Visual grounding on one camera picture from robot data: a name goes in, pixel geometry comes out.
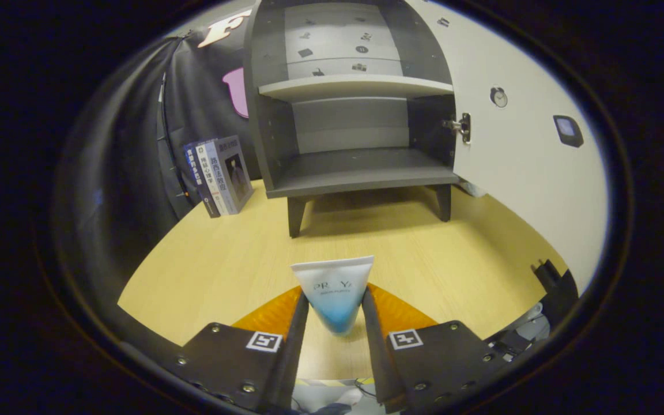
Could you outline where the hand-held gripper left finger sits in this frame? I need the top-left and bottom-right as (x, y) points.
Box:
(179, 285), (310, 413)

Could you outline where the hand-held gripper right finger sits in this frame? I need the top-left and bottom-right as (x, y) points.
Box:
(361, 282), (497, 413)

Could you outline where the white and blue tube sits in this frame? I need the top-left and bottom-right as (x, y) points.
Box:
(290, 255), (375, 336)

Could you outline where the white cabinet door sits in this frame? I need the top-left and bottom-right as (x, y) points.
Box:
(407, 0), (609, 295)

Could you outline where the grey cabinet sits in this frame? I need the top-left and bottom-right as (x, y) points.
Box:
(243, 0), (462, 238)

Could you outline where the white spine book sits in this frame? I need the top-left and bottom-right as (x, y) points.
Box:
(203, 138), (237, 216)

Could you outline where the metal door hinge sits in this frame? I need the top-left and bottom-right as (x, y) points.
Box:
(442, 113), (472, 145)

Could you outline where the black backdrop cloth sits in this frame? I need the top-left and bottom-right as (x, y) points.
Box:
(55, 9), (263, 335)

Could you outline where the black backdrop stand pole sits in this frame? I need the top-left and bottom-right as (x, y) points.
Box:
(158, 72), (190, 201)

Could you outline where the grey cabinet shelf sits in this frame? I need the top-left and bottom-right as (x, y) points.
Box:
(258, 74), (455, 103)

